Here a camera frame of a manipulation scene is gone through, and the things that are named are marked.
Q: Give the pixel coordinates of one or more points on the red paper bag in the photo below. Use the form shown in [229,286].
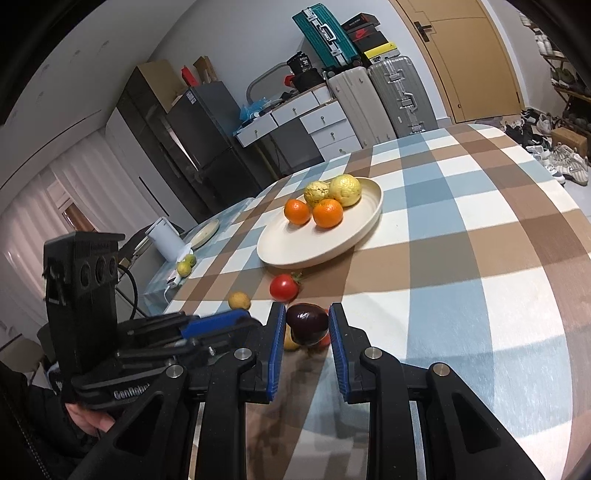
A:
[189,76]

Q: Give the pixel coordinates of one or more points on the person's left forearm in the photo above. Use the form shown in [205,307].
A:
[27,438]

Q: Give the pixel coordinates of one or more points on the yellow-green guava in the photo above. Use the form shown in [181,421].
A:
[345,189]

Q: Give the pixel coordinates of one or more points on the dark tall cabinet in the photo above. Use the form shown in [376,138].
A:
[143,124]

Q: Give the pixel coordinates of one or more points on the black yellow shoebox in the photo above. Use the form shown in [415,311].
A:
[382,53]

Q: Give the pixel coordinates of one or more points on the green lime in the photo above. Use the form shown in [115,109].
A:
[184,268]
[190,259]

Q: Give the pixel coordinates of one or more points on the flat cardboard box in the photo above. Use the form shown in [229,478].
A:
[159,85]

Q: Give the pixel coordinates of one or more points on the white pink charger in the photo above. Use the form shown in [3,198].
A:
[173,281]

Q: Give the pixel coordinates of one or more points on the blue plastic bag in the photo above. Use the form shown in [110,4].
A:
[253,110]

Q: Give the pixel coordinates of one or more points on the small cream plate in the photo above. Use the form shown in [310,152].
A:
[204,233]

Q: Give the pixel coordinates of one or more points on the dark purple plum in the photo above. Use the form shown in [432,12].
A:
[307,325]

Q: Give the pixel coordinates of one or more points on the pile of floor shoes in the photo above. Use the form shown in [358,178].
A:
[549,152]

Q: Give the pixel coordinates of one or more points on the brown blue checked tablecloth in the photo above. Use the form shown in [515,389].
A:
[461,230]

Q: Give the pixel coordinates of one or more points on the brown paper bag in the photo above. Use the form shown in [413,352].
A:
[205,69]

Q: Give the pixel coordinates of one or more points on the grey arched frame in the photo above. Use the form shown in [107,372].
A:
[261,78]

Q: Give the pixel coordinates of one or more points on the black shoebox red stripe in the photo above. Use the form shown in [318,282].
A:
[361,20]

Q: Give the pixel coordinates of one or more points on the white jug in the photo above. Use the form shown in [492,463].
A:
[164,240]

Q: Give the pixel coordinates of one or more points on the grey refrigerator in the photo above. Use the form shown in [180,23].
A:
[203,124]

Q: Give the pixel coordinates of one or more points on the wrinkled yellow passion fruit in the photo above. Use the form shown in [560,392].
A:
[316,193]

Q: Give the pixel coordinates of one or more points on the person's left hand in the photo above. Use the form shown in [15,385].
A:
[90,420]

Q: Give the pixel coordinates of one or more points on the wooden door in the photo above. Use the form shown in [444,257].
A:
[471,69]

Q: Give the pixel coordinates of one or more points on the small brown longan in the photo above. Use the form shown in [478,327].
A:
[239,301]

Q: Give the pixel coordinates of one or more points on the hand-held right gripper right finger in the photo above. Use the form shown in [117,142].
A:
[339,350]

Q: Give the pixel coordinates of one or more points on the black bag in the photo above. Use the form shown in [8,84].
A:
[300,62]

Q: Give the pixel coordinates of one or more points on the small cardboard box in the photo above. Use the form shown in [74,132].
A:
[569,138]

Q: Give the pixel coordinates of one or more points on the large cream plate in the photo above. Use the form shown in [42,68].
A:
[314,240]

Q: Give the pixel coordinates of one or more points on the white curtains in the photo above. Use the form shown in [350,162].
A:
[55,230]

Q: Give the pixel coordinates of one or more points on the rows of shoes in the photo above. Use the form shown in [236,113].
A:
[561,76]

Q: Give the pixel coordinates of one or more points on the beige suitcase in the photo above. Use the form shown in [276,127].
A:
[360,106]

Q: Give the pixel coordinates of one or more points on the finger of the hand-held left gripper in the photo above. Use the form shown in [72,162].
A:
[157,354]
[212,323]

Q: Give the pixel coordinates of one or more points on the wooden shoe rack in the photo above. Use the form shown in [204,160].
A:
[577,97]

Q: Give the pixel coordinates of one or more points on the silver suitcase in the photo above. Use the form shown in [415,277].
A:
[401,92]

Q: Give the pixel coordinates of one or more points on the white desk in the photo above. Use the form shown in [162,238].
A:
[286,110]

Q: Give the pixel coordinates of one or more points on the orange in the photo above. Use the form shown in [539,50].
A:
[298,211]
[328,213]

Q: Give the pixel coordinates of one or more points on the red tomato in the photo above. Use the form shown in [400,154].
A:
[284,287]
[324,343]

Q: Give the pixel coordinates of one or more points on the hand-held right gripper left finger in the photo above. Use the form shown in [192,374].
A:
[275,350]

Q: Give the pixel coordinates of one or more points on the teal suitcase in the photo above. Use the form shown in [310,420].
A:
[323,32]

